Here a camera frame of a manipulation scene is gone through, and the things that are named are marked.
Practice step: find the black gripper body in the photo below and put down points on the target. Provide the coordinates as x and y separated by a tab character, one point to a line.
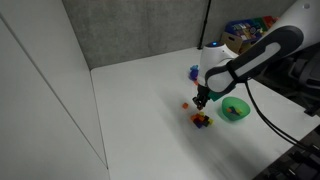
203	92

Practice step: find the small orange cube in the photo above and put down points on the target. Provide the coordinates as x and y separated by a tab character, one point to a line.
185	105

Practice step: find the white black Franka arm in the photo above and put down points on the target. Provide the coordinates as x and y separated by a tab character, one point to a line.
260	56

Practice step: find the small yellow cube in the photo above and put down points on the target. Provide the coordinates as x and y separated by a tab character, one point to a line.
210	122
201	113

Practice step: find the small red-orange cube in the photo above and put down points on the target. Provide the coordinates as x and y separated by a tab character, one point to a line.
200	118

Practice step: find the small purple cube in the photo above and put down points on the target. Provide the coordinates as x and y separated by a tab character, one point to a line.
198	124

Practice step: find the orange block in bowl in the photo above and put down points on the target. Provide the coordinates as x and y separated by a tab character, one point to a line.
229	110

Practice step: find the green plastic bowl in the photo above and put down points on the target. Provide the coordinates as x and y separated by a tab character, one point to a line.
241	106

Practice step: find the large orange block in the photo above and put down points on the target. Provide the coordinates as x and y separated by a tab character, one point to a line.
196	82

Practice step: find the multicoloured toy cluster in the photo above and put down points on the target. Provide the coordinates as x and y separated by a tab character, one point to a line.
194	71

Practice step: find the brown cardboard box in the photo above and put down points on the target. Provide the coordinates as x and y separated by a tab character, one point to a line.
231	41

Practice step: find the black vertical pole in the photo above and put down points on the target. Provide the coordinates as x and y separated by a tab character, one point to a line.
205	23

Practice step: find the colourful toy bin shelf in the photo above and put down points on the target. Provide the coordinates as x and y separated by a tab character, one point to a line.
248	30

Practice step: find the black office chair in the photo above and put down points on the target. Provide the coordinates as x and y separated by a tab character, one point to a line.
300	73

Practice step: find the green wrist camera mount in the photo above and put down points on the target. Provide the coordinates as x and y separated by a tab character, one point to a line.
216	95

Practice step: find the black equipment frame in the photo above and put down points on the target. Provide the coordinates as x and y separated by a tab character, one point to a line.
296	160

